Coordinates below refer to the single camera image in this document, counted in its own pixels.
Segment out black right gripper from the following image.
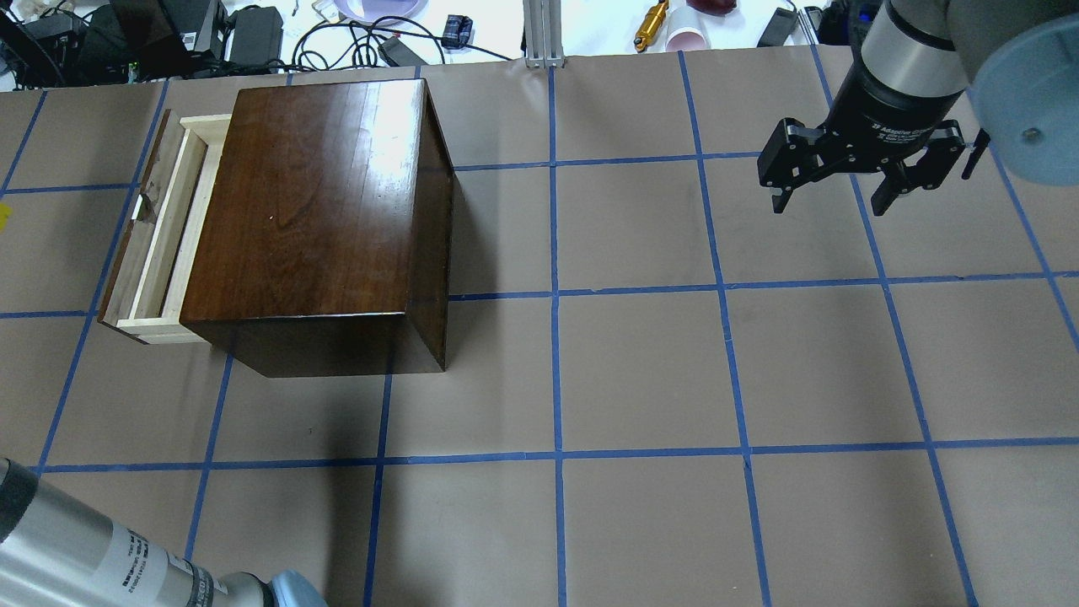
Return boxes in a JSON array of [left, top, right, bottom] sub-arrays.
[[759, 80, 966, 218]]

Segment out light wood drawer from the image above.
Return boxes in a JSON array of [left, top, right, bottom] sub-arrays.
[[96, 110, 231, 345]]

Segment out yellow block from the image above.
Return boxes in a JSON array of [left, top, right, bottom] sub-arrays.
[[0, 203, 12, 232]]

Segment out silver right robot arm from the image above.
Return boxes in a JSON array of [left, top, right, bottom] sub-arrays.
[[759, 1, 1078, 218]]

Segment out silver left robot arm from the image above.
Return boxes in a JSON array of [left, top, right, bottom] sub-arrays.
[[1, 459, 326, 606]]

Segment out dark wooden drawer cabinet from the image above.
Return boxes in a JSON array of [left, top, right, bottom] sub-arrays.
[[179, 79, 457, 378]]

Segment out black power brick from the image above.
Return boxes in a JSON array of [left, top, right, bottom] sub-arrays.
[[759, 8, 798, 47]]

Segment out gold metal cylinder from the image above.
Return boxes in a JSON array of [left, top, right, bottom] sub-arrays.
[[632, 0, 669, 53]]

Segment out small black device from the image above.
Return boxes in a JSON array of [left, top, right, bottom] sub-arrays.
[[440, 14, 474, 51]]

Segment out black power adapter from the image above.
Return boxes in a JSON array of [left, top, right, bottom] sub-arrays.
[[228, 5, 284, 74]]

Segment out aluminium frame post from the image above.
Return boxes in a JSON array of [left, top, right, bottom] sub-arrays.
[[523, 0, 566, 68]]

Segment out black coiled cable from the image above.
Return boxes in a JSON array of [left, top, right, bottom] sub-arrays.
[[292, 15, 448, 72]]

